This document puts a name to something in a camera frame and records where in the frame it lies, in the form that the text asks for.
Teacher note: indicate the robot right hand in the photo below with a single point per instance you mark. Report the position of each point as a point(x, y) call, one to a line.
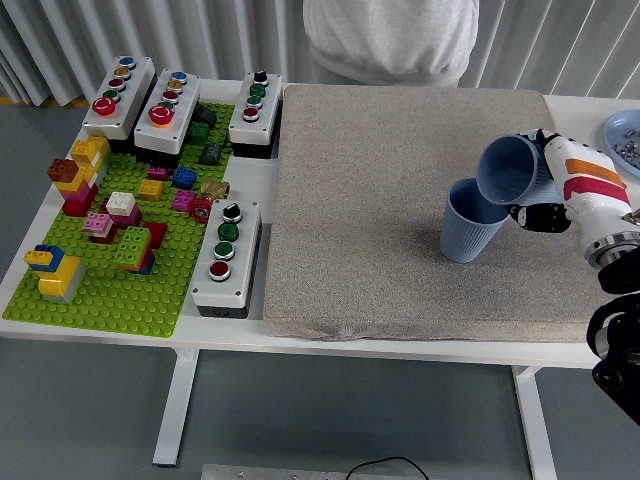
point(585, 200)

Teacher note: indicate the blue ribbed cup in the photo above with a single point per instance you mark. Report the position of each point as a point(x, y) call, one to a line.
point(505, 167)
point(462, 240)

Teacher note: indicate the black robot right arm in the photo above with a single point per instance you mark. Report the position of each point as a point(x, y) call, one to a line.
point(620, 280)

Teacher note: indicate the pile of metal nuts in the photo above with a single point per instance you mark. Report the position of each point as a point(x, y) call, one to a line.
point(630, 149)

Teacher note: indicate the blue plate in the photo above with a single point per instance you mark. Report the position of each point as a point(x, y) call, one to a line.
point(614, 130)

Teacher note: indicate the grey-brown fabric mat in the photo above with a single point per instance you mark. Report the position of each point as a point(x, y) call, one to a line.
point(375, 200)

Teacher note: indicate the white table leg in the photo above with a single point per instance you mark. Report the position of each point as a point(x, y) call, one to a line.
point(535, 430)
point(175, 410)

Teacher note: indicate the person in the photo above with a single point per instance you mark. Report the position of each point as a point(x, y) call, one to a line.
point(390, 35)

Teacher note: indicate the brass valve red handwheel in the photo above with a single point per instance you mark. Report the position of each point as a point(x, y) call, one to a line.
point(215, 187)

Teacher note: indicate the grey sloped toy brick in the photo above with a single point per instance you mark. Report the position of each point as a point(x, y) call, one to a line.
point(210, 154)

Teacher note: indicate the dark green toy brick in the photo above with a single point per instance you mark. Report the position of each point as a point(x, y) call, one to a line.
point(198, 132)

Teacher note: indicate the blue toy brick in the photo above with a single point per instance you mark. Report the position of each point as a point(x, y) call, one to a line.
point(183, 177)

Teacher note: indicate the pink toy brick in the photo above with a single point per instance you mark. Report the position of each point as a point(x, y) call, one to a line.
point(182, 200)

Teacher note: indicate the five-button control box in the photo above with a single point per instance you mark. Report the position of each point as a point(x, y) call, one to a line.
point(135, 95)
point(189, 97)

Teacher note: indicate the white vertical blinds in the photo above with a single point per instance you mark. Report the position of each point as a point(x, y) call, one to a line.
point(200, 40)

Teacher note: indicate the magenta toy brick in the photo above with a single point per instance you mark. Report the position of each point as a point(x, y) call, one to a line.
point(157, 173)

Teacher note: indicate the red sloped toy brick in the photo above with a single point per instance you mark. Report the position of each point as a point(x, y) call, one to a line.
point(156, 234)

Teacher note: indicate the yellow toy brick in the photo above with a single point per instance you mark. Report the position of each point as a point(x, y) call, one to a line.
point(150, 190)

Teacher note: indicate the green orange blue brick stack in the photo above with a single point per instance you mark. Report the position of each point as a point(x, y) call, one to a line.
point(132, 242)

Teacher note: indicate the white brick on maroon stack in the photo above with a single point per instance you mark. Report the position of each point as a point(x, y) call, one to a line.
point(120, 202)

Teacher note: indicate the pink brick on red stack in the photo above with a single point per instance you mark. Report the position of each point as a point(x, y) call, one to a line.
point(97, 225)

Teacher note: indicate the green studded baseplate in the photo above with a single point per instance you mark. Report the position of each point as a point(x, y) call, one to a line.
point(100, 312)

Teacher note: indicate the yellow white grey brick stack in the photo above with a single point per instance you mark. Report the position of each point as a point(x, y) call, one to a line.
point(87, 150)

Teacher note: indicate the brown yellow pink red brick tower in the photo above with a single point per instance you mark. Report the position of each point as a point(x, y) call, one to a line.
point(62, 171)

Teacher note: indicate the yellow blue brick duck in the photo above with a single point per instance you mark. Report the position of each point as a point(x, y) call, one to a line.
point(57, 282)

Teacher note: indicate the four-control selector switch box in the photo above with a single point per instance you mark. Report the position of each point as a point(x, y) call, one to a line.
point(247, 250)
point(270, 102)

